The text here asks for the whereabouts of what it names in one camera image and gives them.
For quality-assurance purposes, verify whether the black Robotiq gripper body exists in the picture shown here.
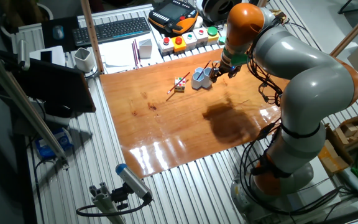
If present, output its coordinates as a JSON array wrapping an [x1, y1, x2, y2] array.
[[218, 60, 241, 78]]

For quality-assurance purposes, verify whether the white blue hexagonal pen holder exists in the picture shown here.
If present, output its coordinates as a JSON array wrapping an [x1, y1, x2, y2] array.
[[190, 67, 214, 90]]

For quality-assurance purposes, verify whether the white square pen cup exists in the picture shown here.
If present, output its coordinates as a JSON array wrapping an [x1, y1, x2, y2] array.
[[138, 39, 153, 59]]

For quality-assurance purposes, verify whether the yellow box green button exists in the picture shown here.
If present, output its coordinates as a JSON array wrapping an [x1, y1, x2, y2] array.
[[206, 26, 220, 45]]

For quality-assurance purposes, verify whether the white box small red button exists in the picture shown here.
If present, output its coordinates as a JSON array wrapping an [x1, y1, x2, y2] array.
[[193, 27, 209, 47]]

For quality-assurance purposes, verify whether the white Rubik's cube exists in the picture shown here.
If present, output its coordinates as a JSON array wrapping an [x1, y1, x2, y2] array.
[[174, 77, 186, 93]]

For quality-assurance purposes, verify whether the white box green button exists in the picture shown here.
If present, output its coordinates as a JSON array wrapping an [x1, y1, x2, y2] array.
[[181, 31, 198, 50]]

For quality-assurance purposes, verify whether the yellow box red button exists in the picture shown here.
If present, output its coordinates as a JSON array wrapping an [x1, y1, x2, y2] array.
[[171, 36, 187, 54]]

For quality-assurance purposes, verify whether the black round spool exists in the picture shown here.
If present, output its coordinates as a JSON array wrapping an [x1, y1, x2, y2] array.
[[202, 0, 239, 22]]

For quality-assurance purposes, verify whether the black orange teach pendant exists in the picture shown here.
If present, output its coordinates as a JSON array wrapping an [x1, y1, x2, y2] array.
[[148, 0, 200, 35]]

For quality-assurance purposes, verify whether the glossy wooden board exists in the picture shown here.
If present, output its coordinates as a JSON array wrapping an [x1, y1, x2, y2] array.
[[99, 48, 291, 179]]

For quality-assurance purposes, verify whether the white paper sheet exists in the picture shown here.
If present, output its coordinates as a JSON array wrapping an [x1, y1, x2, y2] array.
[[98, 39, 164, 75]]

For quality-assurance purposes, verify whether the black keyboard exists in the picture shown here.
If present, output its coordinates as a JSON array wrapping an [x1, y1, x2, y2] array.
[[71, 16, 152, 47]]

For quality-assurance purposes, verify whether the white rounded cup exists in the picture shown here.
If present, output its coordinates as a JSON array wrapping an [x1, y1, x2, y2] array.
[[73, 47, 96, 73]]

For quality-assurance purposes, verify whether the open brown cardboard box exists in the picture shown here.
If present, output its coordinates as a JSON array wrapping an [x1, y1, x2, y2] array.
[[318, 123, 354, 175]]

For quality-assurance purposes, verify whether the cardboard box with wood blocks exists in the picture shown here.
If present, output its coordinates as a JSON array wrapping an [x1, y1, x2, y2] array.
[[324, 113, 358, 150]]

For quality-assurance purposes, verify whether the black mouse pad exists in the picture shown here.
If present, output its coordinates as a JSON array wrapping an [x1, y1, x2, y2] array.
[[41, 16, 80, 53]]

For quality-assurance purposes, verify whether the black flat monitor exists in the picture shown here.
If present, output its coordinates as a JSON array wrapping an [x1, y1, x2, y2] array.
[[11, 57, 97, 113]]

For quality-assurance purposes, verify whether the grey blue computer mouse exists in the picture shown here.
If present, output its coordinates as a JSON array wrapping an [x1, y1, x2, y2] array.
[[52, 25, 65, 40]]

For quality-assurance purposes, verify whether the small black device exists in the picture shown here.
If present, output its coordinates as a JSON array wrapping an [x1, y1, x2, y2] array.
[[40, 50, 53, 63]]

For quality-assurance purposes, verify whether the blue plastic packet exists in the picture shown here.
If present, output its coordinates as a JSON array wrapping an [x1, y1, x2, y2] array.
[[35, 127, 74, 160]]

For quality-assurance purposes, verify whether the white round pot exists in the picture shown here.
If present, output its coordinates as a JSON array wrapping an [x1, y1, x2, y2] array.
[[0, 2, 55, 38]]

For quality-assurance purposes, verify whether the slanted aluminium bar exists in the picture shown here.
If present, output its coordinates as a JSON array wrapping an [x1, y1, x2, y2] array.
[[0, 43, 70, 169]]

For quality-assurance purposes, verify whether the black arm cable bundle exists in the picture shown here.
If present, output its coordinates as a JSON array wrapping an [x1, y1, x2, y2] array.
[[237, 17, 349, 218]]

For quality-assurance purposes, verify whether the wooden post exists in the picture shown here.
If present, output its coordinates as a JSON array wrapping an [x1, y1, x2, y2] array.
[[330, 2, 358, 58], [80, 0, 105, 75]]

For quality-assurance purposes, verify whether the grey camera blue end cap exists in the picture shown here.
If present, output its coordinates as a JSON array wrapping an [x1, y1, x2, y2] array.
[[115, 163, 154, 202]]

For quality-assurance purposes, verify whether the aluminium profile camera mount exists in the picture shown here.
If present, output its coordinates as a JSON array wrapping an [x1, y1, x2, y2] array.
[[88, 182, 127, 224]]

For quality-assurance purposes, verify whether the black camera cable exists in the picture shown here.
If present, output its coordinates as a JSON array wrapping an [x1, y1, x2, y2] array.
[[75, 198, 151, 218]]

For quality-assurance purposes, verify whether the grey slim camera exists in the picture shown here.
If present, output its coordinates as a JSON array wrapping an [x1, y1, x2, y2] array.
[[17, 39, 30, 71]]

